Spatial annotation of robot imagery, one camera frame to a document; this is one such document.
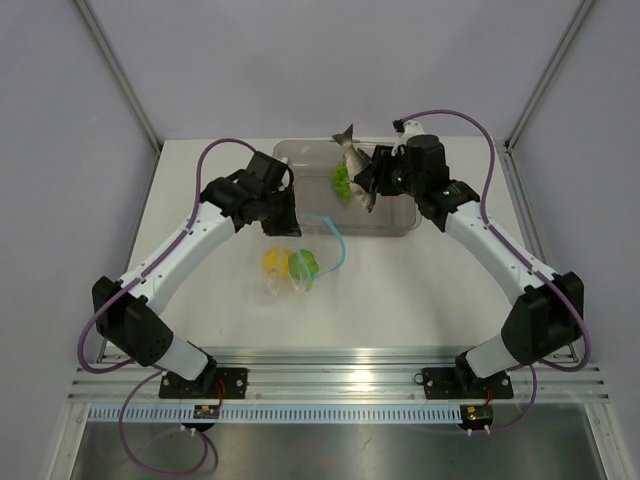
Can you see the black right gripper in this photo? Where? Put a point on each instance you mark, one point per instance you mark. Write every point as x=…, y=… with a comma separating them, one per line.
x=376, y=173

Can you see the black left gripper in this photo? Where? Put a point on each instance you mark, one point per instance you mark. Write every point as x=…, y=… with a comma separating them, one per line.
x=289, y=226

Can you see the grey toy fish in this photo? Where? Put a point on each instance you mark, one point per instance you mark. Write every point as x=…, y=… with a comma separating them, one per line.
x=355, y=162

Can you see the yellow toy lemon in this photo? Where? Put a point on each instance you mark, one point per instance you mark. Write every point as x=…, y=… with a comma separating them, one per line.
x=275, y=262

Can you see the clear zip top bag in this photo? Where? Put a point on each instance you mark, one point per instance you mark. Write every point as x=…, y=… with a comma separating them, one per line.
x=320, y=236

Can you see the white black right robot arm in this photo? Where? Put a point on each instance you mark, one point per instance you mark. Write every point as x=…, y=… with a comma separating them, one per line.
x=546, y=307

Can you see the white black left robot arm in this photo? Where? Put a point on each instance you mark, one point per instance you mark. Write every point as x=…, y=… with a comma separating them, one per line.
x=128, y=309

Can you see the green toy grapes bunch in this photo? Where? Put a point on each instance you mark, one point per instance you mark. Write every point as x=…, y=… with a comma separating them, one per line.
x=341, y=184

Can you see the clear grey plastic tray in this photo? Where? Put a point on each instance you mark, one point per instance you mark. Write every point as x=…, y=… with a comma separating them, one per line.
x=314, y=164

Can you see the left small circuit board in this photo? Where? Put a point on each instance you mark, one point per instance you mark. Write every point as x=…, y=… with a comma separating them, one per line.
x=206, y=412

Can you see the small circuit board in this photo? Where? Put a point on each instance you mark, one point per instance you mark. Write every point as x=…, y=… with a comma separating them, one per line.
x=478, y=416
x=206, y=412

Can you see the right small circuit board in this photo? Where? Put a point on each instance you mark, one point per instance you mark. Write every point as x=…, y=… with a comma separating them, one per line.
x=478, y=416

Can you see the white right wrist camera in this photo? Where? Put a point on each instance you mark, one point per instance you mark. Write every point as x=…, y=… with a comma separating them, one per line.
x=405, y=129

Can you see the aluminium mounting rail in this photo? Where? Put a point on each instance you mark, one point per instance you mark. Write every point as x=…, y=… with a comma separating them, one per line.
x=383, y=376

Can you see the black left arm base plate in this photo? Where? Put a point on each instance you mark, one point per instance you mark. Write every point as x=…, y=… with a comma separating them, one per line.
x=228, y=383

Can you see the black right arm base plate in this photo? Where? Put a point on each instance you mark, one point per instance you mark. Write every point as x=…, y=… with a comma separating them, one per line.
x=445, y=383

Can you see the white slotted cable duct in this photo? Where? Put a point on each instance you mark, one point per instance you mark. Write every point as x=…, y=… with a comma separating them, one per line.
x=280, y=414

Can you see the right aluminium frame post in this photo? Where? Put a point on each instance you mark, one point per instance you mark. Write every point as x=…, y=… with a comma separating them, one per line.
x=549, y=72

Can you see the aluminium frame post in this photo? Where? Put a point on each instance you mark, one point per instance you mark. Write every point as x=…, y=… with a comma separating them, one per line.
x=102, y=43
x=549, y=72

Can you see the left aluminium frame post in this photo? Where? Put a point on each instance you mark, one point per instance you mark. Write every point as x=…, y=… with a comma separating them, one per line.
x=102, y=43

